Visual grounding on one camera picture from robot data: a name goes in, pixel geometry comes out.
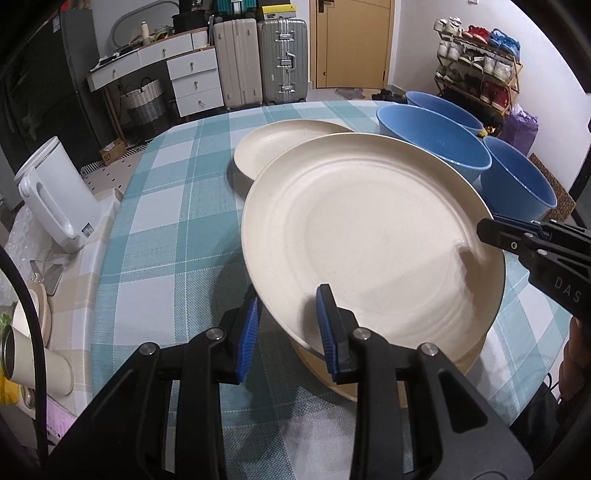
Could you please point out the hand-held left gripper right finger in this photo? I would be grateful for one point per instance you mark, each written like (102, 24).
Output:
(329, 337)

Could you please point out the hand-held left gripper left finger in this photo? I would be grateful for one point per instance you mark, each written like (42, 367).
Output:
(245, 341)

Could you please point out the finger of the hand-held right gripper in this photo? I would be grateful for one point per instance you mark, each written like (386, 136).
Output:
(498, 235)
(518, 222)

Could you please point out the cream plate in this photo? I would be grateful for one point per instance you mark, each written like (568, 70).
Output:
(318, 369)
(272, 147)
(369, 230)

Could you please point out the blue bowl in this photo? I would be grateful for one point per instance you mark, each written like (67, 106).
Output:
(517, 184)
(429, 138)
(443, 108)

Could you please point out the person's right hand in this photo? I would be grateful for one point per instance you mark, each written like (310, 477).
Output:
(576, 355)

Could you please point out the brown printed cardboard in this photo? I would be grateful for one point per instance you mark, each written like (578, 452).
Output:
(556, 184)

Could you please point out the purple bag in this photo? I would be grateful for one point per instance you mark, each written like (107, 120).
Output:
(519, 124)

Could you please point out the wooden shoe rack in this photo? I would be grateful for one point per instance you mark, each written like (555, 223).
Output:
(515, 87)

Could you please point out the black sneaker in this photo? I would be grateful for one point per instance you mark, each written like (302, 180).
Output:
(388, 97)

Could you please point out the rows of assorted shoes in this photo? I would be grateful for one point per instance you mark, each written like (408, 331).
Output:
(480, 37)

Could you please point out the grey doormat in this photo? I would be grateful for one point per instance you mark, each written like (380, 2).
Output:
(349, 93)

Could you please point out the cream dish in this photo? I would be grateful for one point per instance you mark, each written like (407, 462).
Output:
(39, 309)

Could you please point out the small grey metal object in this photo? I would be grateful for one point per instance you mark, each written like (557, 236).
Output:
(46, 277)

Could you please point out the cream thermos cup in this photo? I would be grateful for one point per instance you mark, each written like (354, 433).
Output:
(37, 364)

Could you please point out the striped rug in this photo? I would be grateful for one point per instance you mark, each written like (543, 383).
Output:
(134, 150)

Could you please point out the small cardboard box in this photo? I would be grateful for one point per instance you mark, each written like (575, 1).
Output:
(112, 152)

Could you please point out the wooden door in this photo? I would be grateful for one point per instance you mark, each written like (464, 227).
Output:
(353, 41)

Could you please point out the woven basket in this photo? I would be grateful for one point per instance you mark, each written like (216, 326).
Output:
(145, 106)

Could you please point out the beige suitcase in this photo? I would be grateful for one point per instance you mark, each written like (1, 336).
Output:
(238, 64)

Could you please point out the silver suitcase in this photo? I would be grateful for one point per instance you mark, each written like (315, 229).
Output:
(284, 60)

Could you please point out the white dresser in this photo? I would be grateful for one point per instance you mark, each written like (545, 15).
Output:
(189, 69)

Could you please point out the yellow black shoe box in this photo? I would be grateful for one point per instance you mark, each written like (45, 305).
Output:
(277, 11)

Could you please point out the cream bottle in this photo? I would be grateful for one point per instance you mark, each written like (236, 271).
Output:
(145, 33)

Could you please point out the teal suitcase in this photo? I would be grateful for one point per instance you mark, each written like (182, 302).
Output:
(238, 9)

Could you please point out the dark refrigerator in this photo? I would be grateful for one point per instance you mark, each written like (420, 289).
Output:
(78, 46)

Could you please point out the oval mirror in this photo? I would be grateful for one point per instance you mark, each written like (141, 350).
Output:
(121, 23)

